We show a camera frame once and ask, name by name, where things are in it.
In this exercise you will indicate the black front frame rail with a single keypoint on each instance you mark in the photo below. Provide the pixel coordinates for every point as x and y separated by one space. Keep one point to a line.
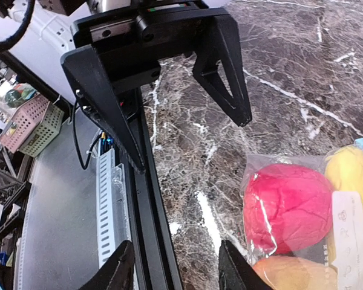
156 264

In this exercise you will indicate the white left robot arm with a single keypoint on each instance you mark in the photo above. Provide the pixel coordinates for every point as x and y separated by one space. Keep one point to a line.
45 19

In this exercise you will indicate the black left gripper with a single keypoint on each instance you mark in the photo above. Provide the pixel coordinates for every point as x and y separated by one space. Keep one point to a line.
119 50

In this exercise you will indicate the pink perforated storage basket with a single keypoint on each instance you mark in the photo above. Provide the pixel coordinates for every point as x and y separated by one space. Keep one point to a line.
23 122

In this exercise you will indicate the red toy strawberry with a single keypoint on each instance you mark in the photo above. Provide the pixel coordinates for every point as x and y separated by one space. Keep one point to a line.
287 207

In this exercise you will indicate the yellow toy corn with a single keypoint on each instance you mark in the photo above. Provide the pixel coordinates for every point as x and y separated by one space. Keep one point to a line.
344 170

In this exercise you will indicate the white slotted cable duct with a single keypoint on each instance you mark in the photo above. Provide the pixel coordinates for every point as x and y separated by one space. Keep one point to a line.
110 233

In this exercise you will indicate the green perforated storage basket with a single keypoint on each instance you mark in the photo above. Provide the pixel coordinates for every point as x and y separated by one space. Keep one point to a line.
46 131

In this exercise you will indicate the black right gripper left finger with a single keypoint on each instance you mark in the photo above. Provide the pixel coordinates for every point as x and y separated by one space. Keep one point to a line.
117 272

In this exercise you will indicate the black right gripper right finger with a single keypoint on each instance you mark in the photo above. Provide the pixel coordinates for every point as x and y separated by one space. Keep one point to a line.
234 272

